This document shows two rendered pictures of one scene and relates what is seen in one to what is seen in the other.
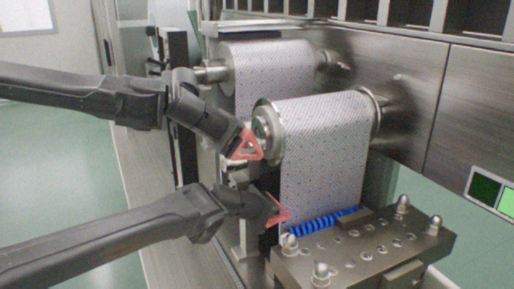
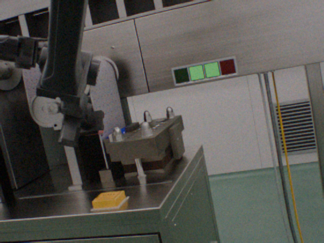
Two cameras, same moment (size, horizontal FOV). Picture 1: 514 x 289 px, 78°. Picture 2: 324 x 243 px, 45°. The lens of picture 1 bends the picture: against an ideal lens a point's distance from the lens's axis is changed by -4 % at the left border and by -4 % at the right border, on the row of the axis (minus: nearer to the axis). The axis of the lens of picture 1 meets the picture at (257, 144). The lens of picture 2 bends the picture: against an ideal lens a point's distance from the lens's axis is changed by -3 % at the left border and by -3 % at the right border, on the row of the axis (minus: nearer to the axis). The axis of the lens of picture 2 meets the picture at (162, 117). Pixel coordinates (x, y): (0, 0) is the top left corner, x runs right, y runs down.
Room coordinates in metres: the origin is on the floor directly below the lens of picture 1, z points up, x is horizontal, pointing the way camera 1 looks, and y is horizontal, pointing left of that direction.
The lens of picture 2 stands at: (-0.43, 0.76, 1.24)
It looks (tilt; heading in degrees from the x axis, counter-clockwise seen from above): 7 degrees down; 313
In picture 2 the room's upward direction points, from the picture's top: 12 degrees counter-clockwise
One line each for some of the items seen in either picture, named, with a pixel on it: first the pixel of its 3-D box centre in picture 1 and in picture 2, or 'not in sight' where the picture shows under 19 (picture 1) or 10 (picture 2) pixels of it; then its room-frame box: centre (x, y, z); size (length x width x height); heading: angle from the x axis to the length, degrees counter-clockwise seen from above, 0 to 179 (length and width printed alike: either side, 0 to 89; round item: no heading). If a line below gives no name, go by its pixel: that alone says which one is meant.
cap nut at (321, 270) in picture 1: (321, 272); (146, 128); (0.45, -0.12, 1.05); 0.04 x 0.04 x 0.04
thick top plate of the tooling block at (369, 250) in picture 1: (365, 251); (150, 135); (0.56, -0.24, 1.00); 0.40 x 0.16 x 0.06; 116
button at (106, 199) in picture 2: not in sight; (109, 199); (0.41, 0.12, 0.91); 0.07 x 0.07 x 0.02; 26
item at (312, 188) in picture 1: (324, 188); (109, 113); (0.65, -0.16, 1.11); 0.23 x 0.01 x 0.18; 116
